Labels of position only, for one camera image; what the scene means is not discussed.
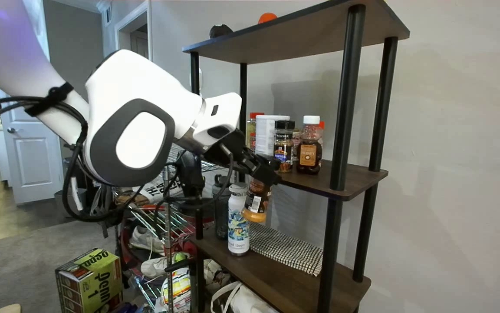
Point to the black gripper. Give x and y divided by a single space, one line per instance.
231 149

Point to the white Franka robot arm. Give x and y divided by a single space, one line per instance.
139 139

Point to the black-cap spice bottle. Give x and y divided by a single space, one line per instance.
294 139
283 141

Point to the red spice bottle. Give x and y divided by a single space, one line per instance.
252 130

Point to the dark sauce bottle orange cap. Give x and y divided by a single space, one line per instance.
309 153

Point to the white patterned water bottle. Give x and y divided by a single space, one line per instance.
238 219

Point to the red-cap spice bottle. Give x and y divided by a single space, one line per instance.
322 125

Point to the white cylindrical canister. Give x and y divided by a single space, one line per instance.
269 135

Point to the dark grey tumbler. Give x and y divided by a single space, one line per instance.
221 214

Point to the white mesh mat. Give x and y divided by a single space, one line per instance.
290 252

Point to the dark wood metal shelf unit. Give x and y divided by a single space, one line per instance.
346 115

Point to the green ball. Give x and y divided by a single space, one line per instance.
181 257

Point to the white bag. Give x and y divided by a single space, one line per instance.
242 297

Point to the white shoe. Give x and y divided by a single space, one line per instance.
146 240

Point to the black rounded object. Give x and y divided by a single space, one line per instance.
221 31

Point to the orange ball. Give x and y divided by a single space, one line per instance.
268 17

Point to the green cardboard box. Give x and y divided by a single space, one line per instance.
91 280

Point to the white panel door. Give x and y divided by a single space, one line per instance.
30 162

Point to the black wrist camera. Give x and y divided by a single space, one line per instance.
191 174

